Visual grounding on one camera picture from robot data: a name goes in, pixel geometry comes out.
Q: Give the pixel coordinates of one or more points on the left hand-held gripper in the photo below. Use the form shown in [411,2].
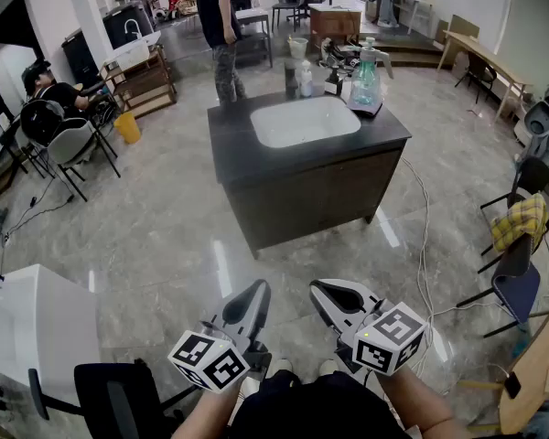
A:
[210,364]

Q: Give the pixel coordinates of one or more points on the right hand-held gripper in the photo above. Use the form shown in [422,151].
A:
[389,341]

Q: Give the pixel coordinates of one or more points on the clear green spray bottle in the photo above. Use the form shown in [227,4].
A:
[365,85]

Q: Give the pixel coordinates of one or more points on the person's left forearm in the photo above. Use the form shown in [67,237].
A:
[206,414]

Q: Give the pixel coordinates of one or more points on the person's right forearm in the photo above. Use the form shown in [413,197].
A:
[416,405]

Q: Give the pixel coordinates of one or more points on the clear pump bottle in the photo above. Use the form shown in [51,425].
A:
[306,82]

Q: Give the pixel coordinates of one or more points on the person's right white shoe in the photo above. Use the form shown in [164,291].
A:
[328,367]

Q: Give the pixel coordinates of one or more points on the person's white shoe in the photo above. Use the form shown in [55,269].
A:
[279,367]
[328,367]

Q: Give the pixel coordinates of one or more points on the person's left white shoe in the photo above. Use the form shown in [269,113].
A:
[279,367]

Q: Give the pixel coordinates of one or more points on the person's black clothing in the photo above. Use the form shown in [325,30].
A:
[320,410]

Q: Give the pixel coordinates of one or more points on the dark vanity cabinet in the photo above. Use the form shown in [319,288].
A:
[302,185]

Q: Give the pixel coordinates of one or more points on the black swivel chair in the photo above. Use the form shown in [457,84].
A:
[114,400]

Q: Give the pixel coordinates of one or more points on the blue chair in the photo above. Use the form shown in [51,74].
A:
[519,286]

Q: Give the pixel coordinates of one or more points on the black phone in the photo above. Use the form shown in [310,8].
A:
[513,384]

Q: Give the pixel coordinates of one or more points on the white sink basin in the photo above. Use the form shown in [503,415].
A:
[302,124]

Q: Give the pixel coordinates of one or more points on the yellow plaid cloth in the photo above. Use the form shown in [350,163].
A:
[519,224]

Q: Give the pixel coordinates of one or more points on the purple mat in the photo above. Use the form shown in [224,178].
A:
[363,111]

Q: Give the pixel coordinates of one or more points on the round wooden table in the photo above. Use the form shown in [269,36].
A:
[535,377]

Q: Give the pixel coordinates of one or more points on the yellow bin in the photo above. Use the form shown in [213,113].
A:
[128,128]

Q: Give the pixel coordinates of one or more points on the black soap dispenser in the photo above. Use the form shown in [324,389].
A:
[333,85]

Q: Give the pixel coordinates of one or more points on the black round-back chair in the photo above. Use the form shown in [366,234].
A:
[535,176]

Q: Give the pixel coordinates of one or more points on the black faucet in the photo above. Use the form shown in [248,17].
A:
[292,80]

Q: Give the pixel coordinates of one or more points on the grey chair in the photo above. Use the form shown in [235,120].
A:
[71,142]

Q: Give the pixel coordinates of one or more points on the wooden shelf rack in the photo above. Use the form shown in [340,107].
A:
[142,89]

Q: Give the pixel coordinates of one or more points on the equipment heap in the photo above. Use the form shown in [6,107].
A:
[336,55]

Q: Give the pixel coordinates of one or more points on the wooden steps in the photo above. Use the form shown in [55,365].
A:
[407,55]

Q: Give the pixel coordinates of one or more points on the white bucket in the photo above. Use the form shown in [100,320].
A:
[298,48]

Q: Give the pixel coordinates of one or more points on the white rectangular basin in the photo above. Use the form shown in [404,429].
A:
[135,53]

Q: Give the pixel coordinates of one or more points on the brown wooden cabinet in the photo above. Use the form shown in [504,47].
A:
[336,25]

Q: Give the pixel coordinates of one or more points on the long wooden desk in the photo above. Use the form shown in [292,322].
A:
[485,55]

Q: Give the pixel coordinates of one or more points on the black cabinet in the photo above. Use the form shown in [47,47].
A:
[80,60]

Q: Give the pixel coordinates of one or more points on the cardboard panel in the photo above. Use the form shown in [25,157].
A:
[462,25]

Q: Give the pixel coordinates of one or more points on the black display panel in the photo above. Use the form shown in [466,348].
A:
[128,25]

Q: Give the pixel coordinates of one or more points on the white table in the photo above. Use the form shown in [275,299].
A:
[412,3]

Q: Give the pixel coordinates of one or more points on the rattan chair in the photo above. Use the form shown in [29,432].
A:
[183,3]

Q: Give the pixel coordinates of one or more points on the metal frame table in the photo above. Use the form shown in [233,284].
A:
[254,39]

